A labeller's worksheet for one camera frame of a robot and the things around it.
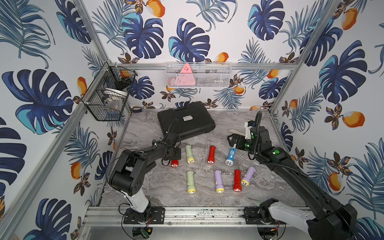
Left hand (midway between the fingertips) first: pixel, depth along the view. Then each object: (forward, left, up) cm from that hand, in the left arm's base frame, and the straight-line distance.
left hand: (175, 153), depth 94 cm
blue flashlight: (-1, -34, +1) cm, 34 cm away
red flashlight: (-7, -1, 0) cm, 7 cm away
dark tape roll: (+39, +37, -2) cm, 54 cm away
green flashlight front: (-21, -12, +1) cm, 24 cm away
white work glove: (+20, -40, +1) cm, 45 cm away
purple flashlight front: (-19, -26, +1) cm, 32 cm away
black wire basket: (+22, +42, +25) cm, 54 cm away
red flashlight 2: (0, -23, 0) cm, 23 cm away
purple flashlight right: (-15, -41, +1) cm, 44 cm away
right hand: (+1, -33, +20) cm, 38 cm away
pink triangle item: (+34, -4, +33) cm, 47 cm away
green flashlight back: (-4, -10, +1) cm, 10 cm away
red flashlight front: (-18, -37, 0) cm, 41 cm away
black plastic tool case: (+24, -6, +5) cm, 25 cm away
